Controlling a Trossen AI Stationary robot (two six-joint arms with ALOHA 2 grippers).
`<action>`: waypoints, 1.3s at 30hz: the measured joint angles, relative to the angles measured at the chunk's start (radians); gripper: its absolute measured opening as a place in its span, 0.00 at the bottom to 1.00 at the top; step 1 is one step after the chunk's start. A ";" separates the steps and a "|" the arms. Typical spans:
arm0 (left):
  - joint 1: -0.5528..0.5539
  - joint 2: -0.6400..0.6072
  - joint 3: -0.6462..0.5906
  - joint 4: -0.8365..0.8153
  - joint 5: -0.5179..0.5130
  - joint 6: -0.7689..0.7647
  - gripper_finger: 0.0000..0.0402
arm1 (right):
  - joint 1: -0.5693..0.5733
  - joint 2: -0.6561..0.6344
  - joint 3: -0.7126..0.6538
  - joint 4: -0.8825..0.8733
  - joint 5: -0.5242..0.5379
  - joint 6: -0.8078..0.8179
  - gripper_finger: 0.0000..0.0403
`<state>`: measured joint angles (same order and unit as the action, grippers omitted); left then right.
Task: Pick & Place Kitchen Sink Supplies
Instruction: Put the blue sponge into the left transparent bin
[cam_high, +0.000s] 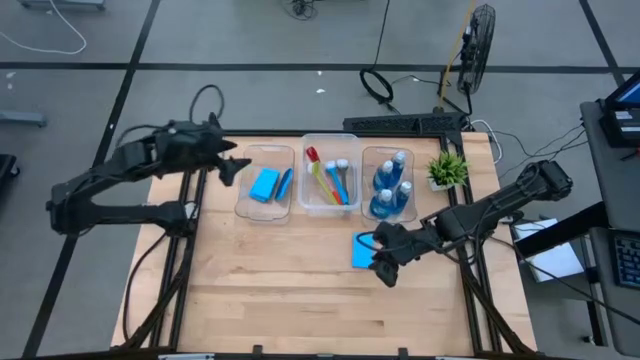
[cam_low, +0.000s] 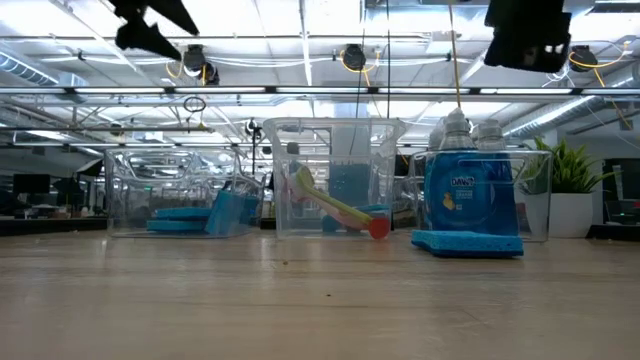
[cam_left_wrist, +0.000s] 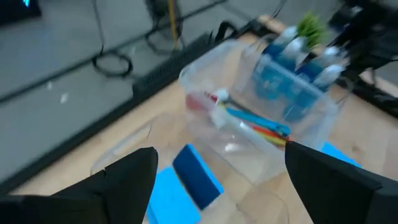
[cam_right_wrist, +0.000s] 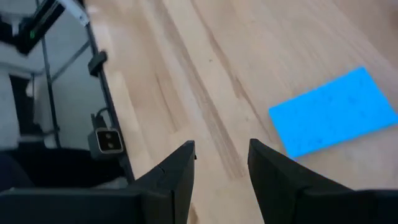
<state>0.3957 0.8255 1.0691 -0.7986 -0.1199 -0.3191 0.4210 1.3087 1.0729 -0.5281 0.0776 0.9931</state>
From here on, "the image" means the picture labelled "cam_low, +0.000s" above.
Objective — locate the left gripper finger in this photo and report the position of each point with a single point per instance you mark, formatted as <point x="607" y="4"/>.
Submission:
<point x="175" y="12"/>
<point x="145" y="40"/>

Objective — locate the blue dish soap bottle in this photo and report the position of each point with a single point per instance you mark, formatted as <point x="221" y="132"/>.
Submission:
<point x="460" y="200"/>
<point x="507" y="200"/>

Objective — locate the red dish brush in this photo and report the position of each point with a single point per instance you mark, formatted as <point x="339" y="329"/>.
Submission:
<point x="379" y="228"/>

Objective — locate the clear rectangular plastic bin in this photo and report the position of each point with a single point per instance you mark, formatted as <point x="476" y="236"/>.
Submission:
<point x="130" y="200"/>
<point x="535" y="210"/>

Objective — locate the black monitor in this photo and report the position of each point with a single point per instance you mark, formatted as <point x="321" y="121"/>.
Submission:
<point x="31" y="183"/>

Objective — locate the green plant in white pot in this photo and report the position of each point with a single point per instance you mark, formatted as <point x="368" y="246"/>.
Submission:
<point x="570" y="215"/>

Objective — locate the large clear plastic tub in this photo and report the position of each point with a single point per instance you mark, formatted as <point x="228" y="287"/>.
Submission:
<point x="350" y="135"/>

